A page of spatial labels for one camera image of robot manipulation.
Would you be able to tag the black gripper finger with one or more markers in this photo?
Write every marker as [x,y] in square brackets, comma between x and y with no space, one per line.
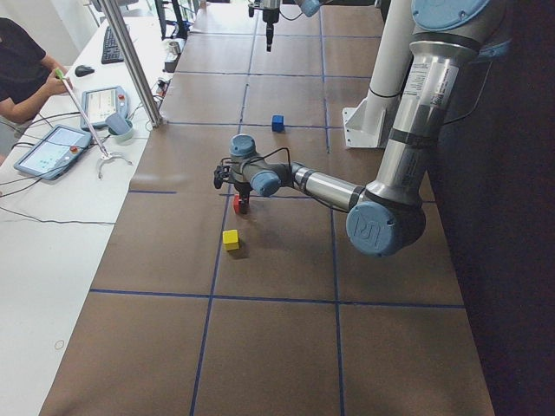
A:
[269,35]
[243,205]

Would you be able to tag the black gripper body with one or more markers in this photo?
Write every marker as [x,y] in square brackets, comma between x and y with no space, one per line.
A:
[242,189]

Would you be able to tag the yellow cube block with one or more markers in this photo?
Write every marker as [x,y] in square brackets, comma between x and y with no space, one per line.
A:
[230,240]

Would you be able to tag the blue cube block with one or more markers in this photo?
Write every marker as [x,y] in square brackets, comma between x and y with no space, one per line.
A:
[277,123]

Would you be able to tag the red cube block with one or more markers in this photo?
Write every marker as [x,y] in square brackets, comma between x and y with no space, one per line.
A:
[237,204]

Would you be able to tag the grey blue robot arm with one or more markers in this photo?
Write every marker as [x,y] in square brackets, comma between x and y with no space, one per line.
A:
[424,46]

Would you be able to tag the metal can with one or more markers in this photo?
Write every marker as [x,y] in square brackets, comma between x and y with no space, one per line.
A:
[173,48]

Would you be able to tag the light blue cup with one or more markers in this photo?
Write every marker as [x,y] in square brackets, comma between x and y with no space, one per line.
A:
[119,128]

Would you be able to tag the white pillar with base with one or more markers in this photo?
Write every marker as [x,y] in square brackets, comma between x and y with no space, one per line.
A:
[368,124]

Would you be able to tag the long reacher grabber tool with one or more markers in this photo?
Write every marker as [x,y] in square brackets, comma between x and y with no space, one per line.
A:
[106,155]

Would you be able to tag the black keyboard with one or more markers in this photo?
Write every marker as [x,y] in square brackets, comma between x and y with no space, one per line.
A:
[111,51]

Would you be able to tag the far blue teach pendant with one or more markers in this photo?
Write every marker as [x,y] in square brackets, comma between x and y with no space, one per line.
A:
[100,103]

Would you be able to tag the blue teach pendant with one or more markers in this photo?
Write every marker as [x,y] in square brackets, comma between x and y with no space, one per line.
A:
[55,153]
[100,103]

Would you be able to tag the black computer mouse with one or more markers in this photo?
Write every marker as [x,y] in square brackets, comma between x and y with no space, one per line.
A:
[83,70]

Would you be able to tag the near blue teach pendant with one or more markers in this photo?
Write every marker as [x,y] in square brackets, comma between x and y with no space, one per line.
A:
[55,153]

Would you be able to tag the person in black shirt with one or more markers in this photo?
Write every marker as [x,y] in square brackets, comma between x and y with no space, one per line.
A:
[28,74]

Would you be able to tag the aluminium frame post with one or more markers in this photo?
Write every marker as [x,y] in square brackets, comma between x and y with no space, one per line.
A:
[133,39]

